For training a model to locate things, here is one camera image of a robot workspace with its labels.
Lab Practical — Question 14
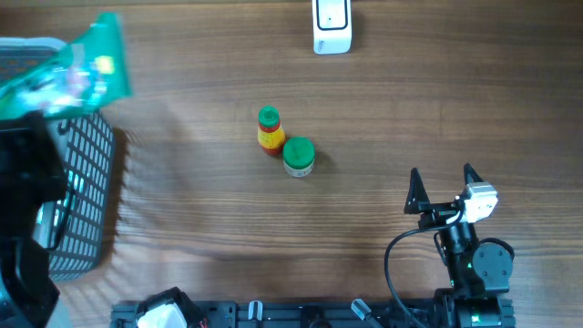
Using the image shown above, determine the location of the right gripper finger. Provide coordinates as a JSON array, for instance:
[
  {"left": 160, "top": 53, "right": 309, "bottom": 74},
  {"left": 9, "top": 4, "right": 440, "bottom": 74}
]
[
  {"left": 464, "top": 163, "right": 484, "bottom": 185},
  {"left": 404, "top": 168, "right": 430, "bottom": 214}
]

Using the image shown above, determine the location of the green lid jar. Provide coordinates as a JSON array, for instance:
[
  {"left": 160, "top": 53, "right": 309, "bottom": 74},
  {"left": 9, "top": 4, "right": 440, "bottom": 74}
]
[{"left": 282, "top": 137, "right": 315, "bottom": 178}]

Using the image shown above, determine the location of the yellow red sauce bottle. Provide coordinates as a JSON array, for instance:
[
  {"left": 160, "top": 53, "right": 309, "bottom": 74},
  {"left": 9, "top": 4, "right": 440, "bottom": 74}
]
[{"left": 257, "top": 106, "right": 286, "bottom": 156}]

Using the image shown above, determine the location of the green 3M gloves packet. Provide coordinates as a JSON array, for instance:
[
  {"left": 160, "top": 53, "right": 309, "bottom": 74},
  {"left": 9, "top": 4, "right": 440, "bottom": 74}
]
[{"left": 1, "top": 13, "right": 133, "bottom": 120}]

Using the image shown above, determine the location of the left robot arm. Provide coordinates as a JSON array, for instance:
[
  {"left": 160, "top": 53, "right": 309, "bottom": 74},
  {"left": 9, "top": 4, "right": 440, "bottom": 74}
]
[{"left": 1, "top": 112, "right": 107, "bottom": 327}]

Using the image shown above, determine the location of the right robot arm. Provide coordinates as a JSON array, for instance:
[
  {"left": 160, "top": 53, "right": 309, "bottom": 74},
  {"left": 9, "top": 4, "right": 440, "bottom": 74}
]
[{"left": 404, "top": 164, "right": 517, "bottom": 328}]

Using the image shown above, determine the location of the white barcode scanner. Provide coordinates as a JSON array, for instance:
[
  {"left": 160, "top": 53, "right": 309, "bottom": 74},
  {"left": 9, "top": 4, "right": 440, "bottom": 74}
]
[{"left": 312, "top": 0, "right": 353, "bottom": 56}]

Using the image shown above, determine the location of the grey plastic mesh basket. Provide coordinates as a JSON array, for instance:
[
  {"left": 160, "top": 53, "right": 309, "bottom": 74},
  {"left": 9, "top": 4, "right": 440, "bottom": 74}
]
[{"left": 0, "top": 36, "right": 117, "bottom": 282}]

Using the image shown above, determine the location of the black right camera cable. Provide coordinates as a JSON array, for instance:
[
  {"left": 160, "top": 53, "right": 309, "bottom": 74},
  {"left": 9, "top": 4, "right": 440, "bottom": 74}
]
[{"left": 384, "top": 209, "right": 465, "bottom": 328}]

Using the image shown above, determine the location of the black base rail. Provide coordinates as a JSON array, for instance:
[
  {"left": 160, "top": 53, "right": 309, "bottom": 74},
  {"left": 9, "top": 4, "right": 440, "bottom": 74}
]
[{"left": 110, "top": 288, "right": 517, "bottom": 328}]

